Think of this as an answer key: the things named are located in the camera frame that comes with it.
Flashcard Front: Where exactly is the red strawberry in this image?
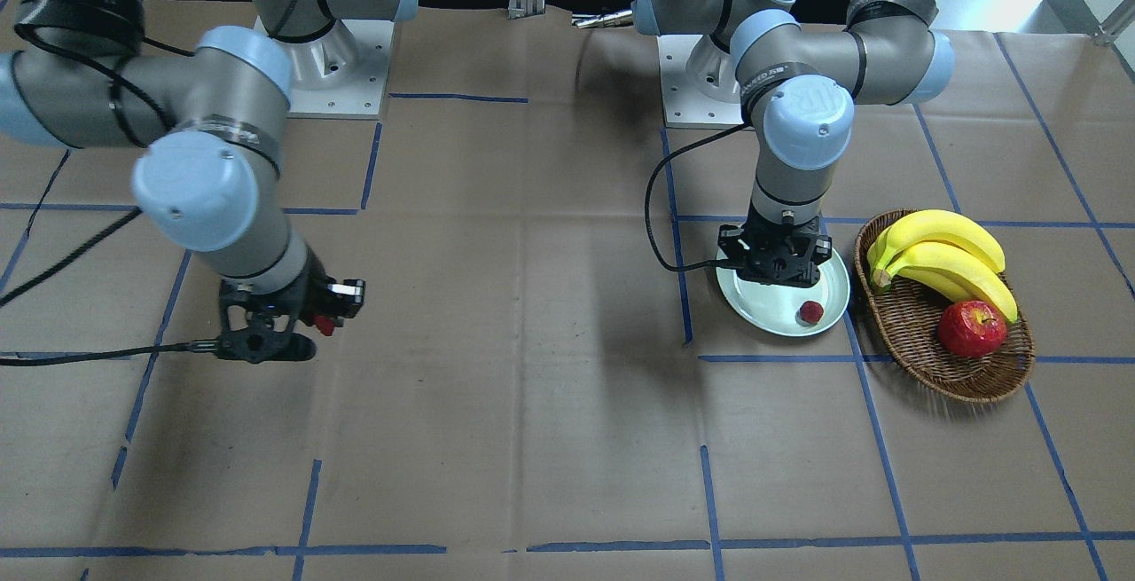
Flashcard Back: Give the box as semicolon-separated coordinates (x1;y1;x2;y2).
797;301;826;326
312;314;338;337

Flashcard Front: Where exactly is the brown wicker basket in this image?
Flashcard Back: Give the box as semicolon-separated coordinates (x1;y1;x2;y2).
854;208;1037;404

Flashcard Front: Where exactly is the yellow banana bunch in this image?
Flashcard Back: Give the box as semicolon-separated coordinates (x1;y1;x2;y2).
868;209;1019;323

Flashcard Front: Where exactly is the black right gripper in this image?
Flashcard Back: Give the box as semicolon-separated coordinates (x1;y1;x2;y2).
216;250;365;360

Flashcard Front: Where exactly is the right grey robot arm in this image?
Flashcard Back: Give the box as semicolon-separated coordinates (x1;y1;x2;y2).
3;0;418;364

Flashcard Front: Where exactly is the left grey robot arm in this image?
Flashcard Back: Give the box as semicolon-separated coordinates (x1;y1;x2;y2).
630;0;955;287

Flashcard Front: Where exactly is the red apple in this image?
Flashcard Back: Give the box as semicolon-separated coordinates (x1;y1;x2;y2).
936;301;1008;357

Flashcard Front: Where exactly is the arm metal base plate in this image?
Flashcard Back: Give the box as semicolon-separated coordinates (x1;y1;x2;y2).
657;35;741;130
278;20;395;121

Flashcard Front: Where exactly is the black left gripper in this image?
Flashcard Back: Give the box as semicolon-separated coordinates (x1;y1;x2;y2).
716;214;834;287

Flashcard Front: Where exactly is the light green plate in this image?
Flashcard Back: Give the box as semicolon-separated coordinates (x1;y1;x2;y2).
715;251;850;337

